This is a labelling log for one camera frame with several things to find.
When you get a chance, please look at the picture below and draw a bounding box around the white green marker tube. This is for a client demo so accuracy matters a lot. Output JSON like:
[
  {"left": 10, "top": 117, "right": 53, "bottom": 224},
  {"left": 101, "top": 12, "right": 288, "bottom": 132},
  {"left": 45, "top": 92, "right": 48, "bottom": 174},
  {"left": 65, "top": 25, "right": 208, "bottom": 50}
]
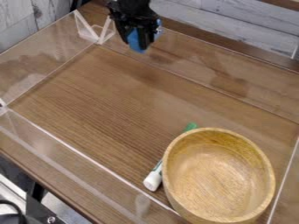
[{"left": 142, "top": 122, "right": 201, "bottom": 192}]

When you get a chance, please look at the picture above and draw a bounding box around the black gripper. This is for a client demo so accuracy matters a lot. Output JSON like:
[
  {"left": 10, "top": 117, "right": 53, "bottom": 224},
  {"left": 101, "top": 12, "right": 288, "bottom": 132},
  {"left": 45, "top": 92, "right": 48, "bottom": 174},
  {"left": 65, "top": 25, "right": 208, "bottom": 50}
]
[{"left": 106, "top": 0, "right": 158, "bottom": 50}]

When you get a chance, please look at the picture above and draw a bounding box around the blue rectangular block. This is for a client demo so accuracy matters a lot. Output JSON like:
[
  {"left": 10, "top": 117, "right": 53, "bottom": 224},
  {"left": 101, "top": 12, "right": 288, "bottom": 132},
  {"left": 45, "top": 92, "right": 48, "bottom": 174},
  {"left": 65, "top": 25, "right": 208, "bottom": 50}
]
[{"left": 126, "top": 18, "right": 162, "bottom": 53}]

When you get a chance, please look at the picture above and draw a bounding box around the black cable at bottom left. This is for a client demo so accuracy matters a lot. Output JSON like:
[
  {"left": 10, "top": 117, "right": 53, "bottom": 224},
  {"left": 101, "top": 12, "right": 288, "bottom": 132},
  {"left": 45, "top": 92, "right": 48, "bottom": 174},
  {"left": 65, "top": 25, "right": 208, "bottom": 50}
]
[{"left": 0, "top": 199, "right": 27, "bottom": 224}]

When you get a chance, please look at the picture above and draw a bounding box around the brown wooden bowl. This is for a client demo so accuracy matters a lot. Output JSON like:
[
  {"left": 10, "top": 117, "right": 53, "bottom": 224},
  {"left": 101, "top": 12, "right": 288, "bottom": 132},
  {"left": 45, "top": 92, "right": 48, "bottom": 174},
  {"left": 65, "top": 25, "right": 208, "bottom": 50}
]
[{"left": 162, "top": 128, "right": 276, "bottom": 224}]

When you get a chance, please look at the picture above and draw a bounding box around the black metal table bracket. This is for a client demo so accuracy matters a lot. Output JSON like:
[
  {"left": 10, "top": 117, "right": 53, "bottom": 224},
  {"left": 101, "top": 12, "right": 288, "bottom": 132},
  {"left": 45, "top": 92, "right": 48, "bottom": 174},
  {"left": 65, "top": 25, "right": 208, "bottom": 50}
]
[{"left": 23, "top": 182, "right": 66, "bottom": 224}]

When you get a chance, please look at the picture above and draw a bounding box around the clear acrylic corner bracket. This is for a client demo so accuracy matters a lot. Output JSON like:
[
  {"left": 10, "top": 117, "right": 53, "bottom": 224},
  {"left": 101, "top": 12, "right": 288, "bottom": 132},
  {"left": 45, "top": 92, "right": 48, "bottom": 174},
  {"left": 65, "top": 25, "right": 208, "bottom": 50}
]
[{"left": 73, "top": 10, "right": 117, "bottom": 45}]

